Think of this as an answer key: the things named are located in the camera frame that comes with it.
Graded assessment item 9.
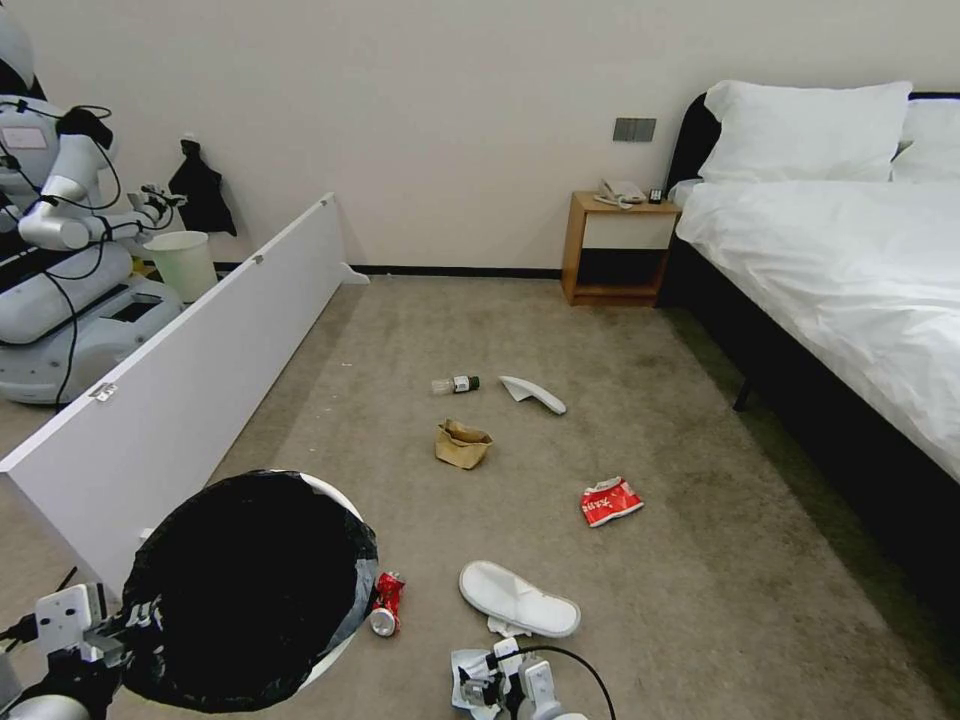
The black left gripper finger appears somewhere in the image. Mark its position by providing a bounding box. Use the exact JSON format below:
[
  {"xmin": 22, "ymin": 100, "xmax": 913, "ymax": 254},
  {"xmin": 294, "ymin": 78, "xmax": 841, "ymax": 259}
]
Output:
[{"xmin": 127, "ymin": 595, "xmax": 165, "ymax": 637}]

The white bin with black bag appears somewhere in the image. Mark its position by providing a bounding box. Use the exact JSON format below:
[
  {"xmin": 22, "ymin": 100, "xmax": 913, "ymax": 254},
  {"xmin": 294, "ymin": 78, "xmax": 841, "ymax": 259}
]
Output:
[{"xmin": 119, "ymin": 468, "xmax": 382, "ymax": 715}]

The plain white waste bin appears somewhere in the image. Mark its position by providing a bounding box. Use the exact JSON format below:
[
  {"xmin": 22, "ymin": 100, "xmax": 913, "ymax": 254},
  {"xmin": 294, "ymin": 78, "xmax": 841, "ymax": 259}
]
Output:
[{"xmin": 141, "ymin": 230, "xmax": 220, "ymax": 304}]

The crumpled white blue packet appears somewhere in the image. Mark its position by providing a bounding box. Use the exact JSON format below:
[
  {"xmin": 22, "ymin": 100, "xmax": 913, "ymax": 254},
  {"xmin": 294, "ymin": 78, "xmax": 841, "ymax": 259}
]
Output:
[{"xmin": 449, "ymin": 644, "xmax": 514, "ymax": 713}]

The white open slipper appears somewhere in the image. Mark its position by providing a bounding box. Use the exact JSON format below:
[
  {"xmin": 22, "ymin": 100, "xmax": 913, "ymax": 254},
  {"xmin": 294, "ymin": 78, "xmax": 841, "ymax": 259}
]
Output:
[{"xmin": 458, "ymin": 560, "xmax": 583, "ymax": 640}]

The crushed red drink can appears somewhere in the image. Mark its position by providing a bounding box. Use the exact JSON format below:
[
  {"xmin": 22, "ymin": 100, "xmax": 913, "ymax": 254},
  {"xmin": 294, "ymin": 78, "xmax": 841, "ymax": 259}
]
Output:
[{"xmin": 369, "ymin": 570, "xmax": 409, "ymax": 640}]

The red crumpled snack wrapper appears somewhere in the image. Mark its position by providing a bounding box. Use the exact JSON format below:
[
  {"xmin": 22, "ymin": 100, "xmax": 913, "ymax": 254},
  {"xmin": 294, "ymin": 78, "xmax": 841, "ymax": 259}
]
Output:
[{"xmin": 578, "ymin": 475, "xmax": 646, "ymax": 530}]

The crumpled brown paper bag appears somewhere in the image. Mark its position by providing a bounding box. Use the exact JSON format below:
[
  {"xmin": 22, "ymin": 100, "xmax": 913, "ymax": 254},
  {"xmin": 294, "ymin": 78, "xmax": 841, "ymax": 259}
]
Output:
[{"xmin": 434, "ymin": 418, "xmax": 495, "ymax": 472}]

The long white partition board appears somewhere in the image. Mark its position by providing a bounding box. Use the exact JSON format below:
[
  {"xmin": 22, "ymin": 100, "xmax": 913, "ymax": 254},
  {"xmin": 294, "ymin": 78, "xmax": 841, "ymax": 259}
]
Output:
[{"xmin": 0, "ymin": 191, "xmax": 373, "ymax": 603}]

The white flattened slipper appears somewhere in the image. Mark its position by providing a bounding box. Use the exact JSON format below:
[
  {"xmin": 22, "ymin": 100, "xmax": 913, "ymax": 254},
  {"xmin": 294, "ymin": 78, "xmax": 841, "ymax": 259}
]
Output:
[{"xmin": 497, "ymin": 374, "xmax": 569, "ymax": 417}]

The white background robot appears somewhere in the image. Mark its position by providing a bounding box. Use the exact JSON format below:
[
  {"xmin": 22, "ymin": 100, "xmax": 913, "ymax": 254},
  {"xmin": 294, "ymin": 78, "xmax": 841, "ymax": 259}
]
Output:
[{"xmin": 0, "ymin": 13, "xmax": 190, "ymax": 408}]

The wooden nightstand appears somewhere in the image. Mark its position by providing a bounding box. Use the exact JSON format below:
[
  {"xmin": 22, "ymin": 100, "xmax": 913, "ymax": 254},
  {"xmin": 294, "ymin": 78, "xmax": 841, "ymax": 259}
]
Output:
[{"xmin": 561, "ymin": 189, "xmax": 683, "ymax": 308}]

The white desk telephone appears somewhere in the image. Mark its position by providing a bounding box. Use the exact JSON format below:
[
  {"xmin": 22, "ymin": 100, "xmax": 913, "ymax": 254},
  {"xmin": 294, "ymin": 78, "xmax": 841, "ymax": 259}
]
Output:
[{"xmin": 593, "ymin": 177, "xmax": 647, "ymax": 209}]

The white duvet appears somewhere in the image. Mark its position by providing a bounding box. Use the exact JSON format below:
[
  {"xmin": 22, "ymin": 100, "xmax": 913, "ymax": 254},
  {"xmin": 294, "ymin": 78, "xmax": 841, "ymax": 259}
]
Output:
[{"xmin": 673, "ymin": 178, "xmax": 960, "ymax": 485}]

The large white pillow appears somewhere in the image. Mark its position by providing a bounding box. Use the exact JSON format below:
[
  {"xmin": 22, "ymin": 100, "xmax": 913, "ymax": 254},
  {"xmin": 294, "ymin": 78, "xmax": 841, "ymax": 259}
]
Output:
[{"xmin": 698, "ymin": 79, "xmax": 915, "ymax": 186}]

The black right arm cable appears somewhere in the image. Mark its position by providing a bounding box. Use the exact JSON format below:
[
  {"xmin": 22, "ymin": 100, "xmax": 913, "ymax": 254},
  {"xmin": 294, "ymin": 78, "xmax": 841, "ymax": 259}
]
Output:
[{"xmin": 524, "ymin": 644, "xmax": 619, "ymax": 720}]

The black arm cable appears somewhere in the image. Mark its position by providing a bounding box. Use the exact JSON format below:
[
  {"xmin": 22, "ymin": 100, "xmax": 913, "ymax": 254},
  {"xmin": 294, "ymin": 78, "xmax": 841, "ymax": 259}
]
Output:
[
  {"xmin": 0, "ymin": 566, "xmax": 79, "ymax": 655},
  {"xmin": 524, "ymin": 644, "xmax": 619, "ymax": 720}
]

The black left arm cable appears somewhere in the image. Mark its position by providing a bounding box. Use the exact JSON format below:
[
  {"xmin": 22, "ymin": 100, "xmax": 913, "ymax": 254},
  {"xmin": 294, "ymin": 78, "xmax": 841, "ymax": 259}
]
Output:
[{"xmin": 0, "ymin": 566, "xmax": 79, "ymax": 655}]

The black bed frame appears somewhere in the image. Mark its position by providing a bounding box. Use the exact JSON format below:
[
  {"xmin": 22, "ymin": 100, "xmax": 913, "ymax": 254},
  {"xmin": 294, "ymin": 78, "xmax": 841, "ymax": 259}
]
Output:
[{"xmin": 658, "ymin": 90, "xmax": 960, "ymax": 628}]

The black cloth hanging on wall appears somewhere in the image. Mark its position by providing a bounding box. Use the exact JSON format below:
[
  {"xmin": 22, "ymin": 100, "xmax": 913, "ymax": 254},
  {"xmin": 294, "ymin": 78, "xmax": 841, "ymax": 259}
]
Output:
[{"xmin": 167, "ymin": 137, "xmax": 239, "ymax": 238}]

